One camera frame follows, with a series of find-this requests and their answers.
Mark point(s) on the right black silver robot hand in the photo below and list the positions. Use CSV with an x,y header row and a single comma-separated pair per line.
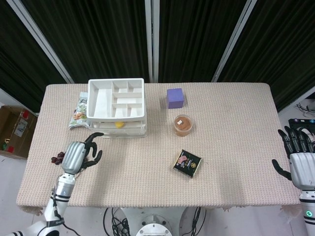
x,y
302,169

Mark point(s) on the clear jar of rubber bands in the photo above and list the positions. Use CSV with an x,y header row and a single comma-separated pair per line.
x,y
183,125

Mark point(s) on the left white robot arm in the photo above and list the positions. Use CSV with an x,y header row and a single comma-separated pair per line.
x,y
61,194

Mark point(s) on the black curtain panel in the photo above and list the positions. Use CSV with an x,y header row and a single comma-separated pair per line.
x,y
278,49
98,37
197,37
17,61

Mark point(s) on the black electronic device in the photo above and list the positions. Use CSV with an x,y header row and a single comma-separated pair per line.
x,y
301,123

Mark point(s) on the white frame pole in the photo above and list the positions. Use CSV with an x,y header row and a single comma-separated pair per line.
x,y
233,41
152,41
39,37

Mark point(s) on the yellow ball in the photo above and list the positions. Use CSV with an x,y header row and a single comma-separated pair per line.
x,y
119,125

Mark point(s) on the dark red grape bunch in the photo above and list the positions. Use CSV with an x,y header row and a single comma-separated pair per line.
x,y
57,158

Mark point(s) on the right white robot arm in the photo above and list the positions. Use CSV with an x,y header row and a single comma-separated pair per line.
x,y
308,211

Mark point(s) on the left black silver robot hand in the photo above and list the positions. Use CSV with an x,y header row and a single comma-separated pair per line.
x,y
73,157

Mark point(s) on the brown cardboard box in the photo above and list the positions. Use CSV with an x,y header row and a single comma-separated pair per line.
x,y
17,132

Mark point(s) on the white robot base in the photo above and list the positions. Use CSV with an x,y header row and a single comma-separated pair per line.
x,y
155,223

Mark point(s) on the beige waffle tablecloth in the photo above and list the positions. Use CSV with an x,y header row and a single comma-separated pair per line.
x,y
160,189

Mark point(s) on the black snack packet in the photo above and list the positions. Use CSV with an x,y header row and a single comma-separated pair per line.
x,y
188,163

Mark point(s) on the purple foam cube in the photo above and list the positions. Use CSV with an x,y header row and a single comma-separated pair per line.
x,y
175,98

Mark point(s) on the white plastic drawer cabinet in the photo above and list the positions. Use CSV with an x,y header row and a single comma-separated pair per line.
x,y
103,103

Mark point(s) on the printed snack bag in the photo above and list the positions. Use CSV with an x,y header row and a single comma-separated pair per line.
x,y
78,113

